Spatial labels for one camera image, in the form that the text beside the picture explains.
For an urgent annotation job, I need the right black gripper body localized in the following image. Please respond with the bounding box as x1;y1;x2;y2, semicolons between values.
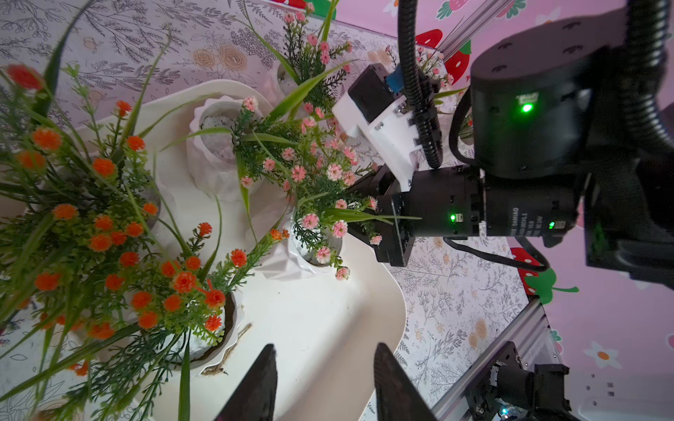
348;165;579;268

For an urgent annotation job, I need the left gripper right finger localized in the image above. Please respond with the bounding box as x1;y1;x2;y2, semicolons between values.
373;343;436;421

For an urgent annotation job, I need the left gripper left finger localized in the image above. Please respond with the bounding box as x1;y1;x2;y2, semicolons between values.
215;344;278;421

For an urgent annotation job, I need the orange pink flower potted plant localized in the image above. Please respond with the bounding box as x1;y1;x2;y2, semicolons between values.
234;141;418;281

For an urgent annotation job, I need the pink flower plant pot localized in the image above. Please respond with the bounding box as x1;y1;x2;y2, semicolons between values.
157;94;354;201

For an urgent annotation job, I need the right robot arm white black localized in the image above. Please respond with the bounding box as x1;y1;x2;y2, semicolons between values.
333;1;673;287

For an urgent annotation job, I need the white rectangular storage tray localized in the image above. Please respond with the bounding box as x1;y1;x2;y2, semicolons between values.
137;80;405;420

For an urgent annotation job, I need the back centre potted plant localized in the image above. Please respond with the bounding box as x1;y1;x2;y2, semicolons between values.
415;47;466;98

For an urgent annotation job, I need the back left pink potted plant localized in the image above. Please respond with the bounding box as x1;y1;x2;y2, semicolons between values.
240;1;353;113

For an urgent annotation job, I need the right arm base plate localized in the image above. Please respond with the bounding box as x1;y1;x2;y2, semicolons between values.
465;341;576;420

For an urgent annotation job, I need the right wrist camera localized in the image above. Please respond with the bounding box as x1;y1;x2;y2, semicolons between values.
333;63;443;192

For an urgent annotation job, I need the aluminium front rail frame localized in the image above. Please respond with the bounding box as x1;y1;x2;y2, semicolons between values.
428;296;674;421

